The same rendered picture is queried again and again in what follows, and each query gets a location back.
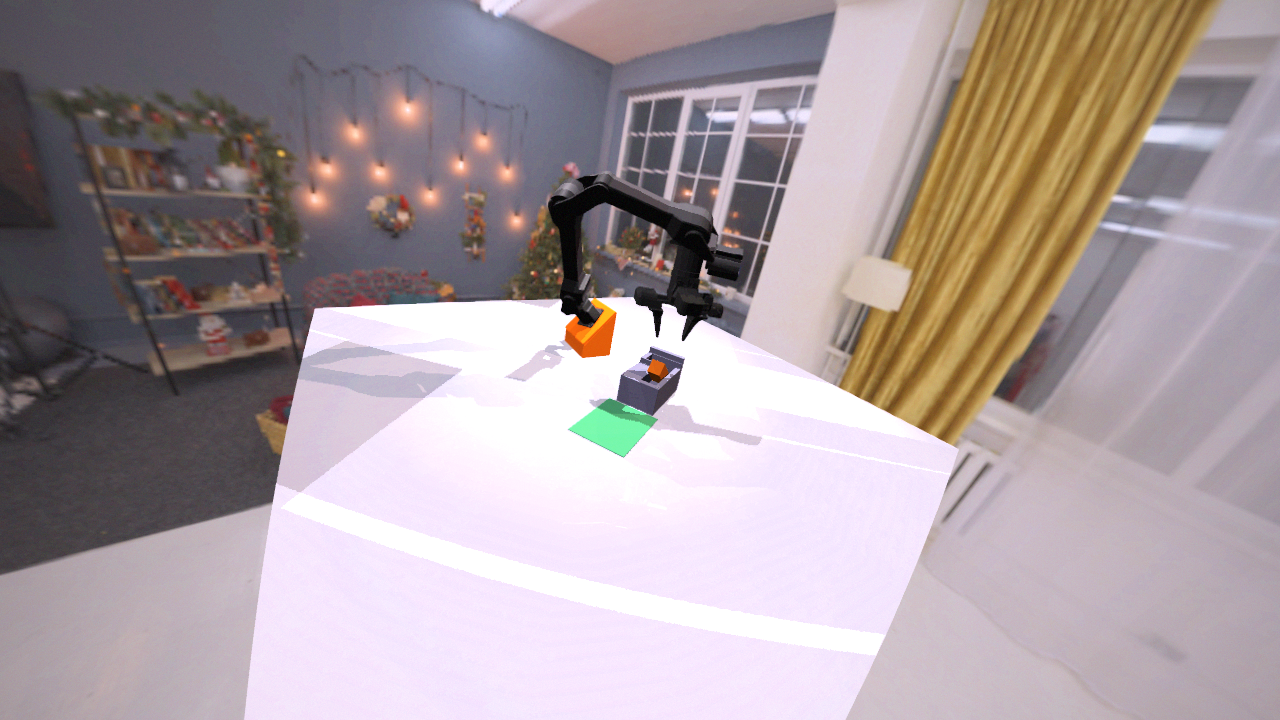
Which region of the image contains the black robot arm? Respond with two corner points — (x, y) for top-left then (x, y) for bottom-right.
(548, 170), (744, 328)

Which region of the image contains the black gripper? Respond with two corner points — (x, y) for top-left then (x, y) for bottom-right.
(634, 266), (723, 341)

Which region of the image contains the orange l-shaped part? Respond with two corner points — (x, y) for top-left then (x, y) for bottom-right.
(646, 359), (669, 383)

